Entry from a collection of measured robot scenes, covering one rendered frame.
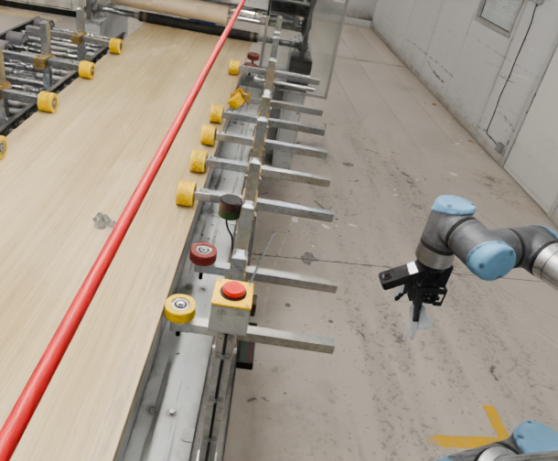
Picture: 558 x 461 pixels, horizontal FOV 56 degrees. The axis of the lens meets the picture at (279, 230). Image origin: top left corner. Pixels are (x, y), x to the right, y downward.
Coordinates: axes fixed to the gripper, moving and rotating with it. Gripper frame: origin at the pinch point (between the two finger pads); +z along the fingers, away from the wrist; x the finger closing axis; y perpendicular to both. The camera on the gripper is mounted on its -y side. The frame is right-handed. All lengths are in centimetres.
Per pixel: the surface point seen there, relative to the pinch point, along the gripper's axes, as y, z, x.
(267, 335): -34.3, 8.4, -0.8
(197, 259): -54, 4, 24
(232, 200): -47, -18, 22
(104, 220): -83, 3, 36
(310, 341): -22.9, 8.4, -2.0
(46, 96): -121, -4, 113
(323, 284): -16.0, 8.1, 22.0
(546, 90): 224, 13, 321
